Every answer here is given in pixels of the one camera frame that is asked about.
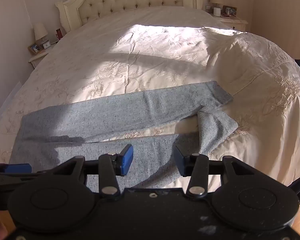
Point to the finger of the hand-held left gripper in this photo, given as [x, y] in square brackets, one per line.
[17, 168]

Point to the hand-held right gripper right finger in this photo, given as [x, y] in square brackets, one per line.
[179, 161]

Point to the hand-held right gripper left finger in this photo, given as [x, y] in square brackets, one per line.
[126, 160]

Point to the grey-blue pants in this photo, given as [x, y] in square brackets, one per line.
[90, 112]

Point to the cream embroidered bedspread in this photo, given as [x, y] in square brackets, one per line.
[152, 62]

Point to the cream nightstand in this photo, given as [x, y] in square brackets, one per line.
[237, 22]
[38, 58]

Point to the small white clock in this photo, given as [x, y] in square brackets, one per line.
[46, 45]

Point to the small red box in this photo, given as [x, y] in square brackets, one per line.
[58, 33]

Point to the white cylinder speaker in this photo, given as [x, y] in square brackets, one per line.
[217, 12]

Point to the wooden photo frame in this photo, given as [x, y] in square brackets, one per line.
[35, 48]

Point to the dark photo frame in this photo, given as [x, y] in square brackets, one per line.
[230, 10]

